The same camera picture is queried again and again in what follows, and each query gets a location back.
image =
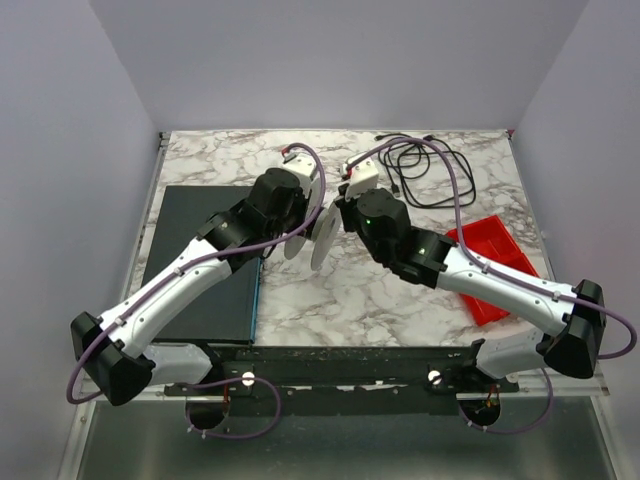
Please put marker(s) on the aluminium rail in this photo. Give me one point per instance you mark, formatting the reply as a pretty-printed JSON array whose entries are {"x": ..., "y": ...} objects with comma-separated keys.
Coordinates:
[{"x": 534, "y": 383}]

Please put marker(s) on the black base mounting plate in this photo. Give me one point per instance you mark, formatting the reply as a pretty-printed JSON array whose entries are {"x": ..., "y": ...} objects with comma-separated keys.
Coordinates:
[{"x": 341, "y": 381}]

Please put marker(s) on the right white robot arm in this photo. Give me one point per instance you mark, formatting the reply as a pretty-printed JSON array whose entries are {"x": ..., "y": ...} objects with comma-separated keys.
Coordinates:
[{"x": 567, "y": 324}]

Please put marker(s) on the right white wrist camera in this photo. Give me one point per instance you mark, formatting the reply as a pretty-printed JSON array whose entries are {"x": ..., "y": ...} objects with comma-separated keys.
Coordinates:
[{"x": 358, "y": 179}]

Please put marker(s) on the black flat box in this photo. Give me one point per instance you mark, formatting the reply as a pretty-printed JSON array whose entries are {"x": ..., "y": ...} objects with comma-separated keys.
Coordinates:
[{"x": 225, "y": 313}]

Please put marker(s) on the grey cable spool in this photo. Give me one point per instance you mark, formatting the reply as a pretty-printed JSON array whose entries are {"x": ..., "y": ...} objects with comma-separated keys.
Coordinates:
[{"x": 321, "y": 233}]

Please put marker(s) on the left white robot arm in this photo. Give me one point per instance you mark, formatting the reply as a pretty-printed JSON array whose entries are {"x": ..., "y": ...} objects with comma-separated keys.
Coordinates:
[{"x": 116, "y": 348}]

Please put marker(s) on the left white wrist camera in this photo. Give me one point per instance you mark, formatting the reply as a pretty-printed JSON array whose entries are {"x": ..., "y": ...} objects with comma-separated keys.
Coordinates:
[{"x": 300, "y": 164}]

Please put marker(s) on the red plastic tray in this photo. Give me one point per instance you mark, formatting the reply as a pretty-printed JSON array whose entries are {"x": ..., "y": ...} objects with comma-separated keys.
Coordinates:
[{"x": 490, "y": 238}]

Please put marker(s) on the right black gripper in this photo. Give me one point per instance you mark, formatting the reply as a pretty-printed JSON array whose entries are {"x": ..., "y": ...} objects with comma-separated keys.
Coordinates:
[{"x": 345, "y": 207}]

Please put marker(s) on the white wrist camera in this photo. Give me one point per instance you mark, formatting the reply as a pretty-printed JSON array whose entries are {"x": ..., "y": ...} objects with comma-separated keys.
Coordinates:
[
  {"x": 358, "y": 179},
  {"x": 300, "y": 164}
]

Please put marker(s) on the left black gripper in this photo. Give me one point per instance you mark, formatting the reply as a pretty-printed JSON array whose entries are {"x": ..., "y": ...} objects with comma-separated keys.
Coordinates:
[{"x": 304, "y": 213}]

